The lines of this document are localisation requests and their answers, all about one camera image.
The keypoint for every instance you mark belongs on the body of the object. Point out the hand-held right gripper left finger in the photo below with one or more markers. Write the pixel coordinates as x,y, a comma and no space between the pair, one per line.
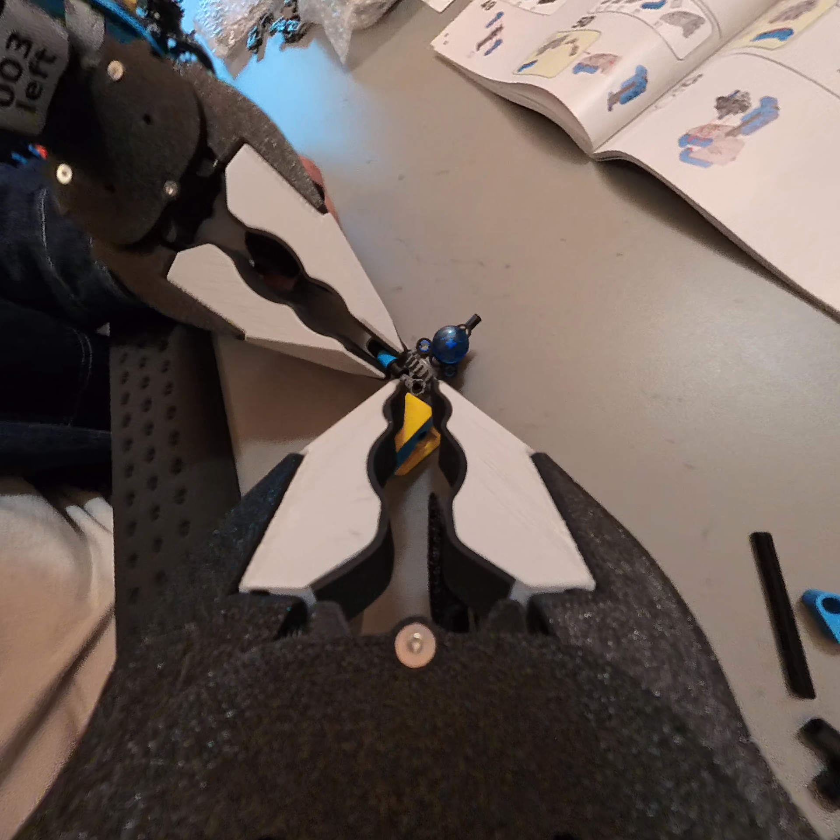
315,519

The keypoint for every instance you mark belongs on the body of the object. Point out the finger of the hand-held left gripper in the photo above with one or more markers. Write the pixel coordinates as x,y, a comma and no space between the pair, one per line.
282,217
250,309

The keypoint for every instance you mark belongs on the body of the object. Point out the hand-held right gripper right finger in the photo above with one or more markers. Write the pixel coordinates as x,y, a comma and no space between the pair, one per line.
519,519

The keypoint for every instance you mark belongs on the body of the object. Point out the blue yellow brick assembly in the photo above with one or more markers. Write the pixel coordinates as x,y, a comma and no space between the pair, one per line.
418,433

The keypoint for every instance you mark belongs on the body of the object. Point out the blue beam with black pins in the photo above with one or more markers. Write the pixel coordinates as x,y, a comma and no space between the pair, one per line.
386,357

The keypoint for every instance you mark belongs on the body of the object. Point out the black grey gear assembly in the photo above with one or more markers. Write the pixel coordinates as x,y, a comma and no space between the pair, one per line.
446,345

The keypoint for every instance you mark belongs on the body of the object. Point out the grey desk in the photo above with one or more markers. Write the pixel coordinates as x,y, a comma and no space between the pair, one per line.
630,420

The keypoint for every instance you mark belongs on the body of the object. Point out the person's left hand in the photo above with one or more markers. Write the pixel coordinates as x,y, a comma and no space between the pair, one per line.
315,181

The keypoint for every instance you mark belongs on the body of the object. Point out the blue yellow toy robot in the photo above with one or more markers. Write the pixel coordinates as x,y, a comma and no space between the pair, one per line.
131,26

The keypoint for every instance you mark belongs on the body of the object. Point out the clear plastic parts bag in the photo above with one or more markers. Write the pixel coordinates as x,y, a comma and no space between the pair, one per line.
302,26

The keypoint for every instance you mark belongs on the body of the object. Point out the black bar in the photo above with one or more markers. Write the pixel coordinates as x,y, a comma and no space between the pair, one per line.
784,617

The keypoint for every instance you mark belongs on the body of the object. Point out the person's light trousers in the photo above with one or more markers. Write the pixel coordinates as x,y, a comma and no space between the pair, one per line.
46,656

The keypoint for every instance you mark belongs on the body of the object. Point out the blue angled beam brick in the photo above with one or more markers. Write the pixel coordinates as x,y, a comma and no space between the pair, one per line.
824,614

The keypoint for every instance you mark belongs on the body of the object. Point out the black connector brick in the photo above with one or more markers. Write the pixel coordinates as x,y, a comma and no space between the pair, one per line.
824,761

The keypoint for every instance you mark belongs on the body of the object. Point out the open instruction booklet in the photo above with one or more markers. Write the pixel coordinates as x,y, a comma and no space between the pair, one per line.
683,105

